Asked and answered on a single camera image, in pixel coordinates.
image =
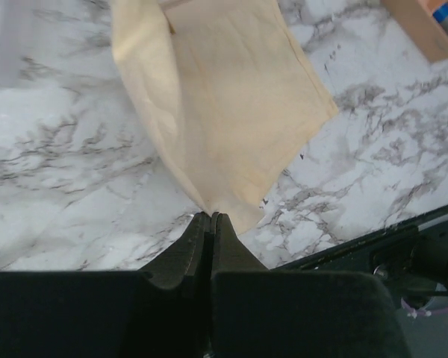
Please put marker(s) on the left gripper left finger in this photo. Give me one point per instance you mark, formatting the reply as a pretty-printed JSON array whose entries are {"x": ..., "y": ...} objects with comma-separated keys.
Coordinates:
[{"x": 156, "y": 311}]

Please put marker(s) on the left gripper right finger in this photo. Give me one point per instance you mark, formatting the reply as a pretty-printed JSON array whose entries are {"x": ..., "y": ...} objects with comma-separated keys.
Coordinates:
[{"x": 261, "y": 313}]

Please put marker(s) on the beige underwear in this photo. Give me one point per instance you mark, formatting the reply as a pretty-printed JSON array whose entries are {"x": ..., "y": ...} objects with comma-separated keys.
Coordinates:
[{"x": 225, "y": 92}]

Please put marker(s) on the peach desk organizer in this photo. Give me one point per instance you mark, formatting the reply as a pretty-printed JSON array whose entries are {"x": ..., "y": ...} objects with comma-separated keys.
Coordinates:
[{"x": 416, "y": 19}]

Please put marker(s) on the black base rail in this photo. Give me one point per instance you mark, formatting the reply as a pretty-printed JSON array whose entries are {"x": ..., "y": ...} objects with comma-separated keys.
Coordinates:
[{"x": 410, "y": 258}]

